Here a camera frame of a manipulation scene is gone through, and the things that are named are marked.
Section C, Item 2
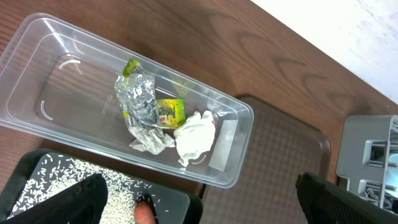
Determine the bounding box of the spilled white rice pile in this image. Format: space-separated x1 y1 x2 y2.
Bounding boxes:
8 152 170 223

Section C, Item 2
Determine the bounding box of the brown serving tray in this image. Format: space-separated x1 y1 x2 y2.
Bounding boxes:
200 96 330 224

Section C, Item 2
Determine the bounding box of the orange carrot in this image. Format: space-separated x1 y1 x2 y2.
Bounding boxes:
134 202 156 224

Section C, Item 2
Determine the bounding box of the foil snack wrapper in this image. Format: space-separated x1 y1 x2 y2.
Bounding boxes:
114 58 186 129

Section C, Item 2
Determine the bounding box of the grey dishwasher rack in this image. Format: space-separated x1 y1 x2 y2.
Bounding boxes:
336 115 397 213

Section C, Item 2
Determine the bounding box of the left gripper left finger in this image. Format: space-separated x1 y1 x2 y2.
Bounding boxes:
6 174 108 224

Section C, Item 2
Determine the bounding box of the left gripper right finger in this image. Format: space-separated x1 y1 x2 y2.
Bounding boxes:
295 172 397 224

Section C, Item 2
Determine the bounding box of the white tissue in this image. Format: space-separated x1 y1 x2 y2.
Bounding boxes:
174 111 216 167
128 126 175 155

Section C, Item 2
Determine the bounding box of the clear plastic bin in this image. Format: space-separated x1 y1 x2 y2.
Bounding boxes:
1 13 254 189

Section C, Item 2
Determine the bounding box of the black plastic tray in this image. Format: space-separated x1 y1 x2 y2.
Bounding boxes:
1 149 203 223

